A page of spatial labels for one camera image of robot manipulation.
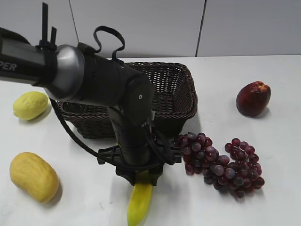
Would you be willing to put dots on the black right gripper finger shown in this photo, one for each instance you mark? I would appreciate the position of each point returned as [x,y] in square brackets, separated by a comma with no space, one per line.
[154,174]

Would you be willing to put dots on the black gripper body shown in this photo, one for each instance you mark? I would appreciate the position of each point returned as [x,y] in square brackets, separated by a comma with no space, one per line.
[150,157]

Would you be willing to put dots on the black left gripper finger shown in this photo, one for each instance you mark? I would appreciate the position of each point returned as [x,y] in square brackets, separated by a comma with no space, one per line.
[128,175]

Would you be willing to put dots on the yellow banana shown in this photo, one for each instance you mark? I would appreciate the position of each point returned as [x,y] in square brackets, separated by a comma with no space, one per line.
[140,199]

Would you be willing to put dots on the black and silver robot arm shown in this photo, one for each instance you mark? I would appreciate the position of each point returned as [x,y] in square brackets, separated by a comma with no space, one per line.
[78,75]

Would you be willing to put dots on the black woven basket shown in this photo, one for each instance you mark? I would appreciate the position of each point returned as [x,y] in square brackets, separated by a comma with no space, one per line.
[175,101]

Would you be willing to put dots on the purple grape bunch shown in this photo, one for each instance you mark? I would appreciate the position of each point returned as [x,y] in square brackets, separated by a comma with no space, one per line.
[237,172]

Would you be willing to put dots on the yellow mango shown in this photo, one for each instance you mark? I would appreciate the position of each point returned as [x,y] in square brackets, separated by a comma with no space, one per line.
[35,176]

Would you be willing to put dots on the yellow-green lemon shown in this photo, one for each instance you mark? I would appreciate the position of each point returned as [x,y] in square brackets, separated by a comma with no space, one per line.
[30,105]

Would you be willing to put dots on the red peach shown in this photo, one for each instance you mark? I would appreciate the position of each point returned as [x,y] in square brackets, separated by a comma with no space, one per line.
[253,99]

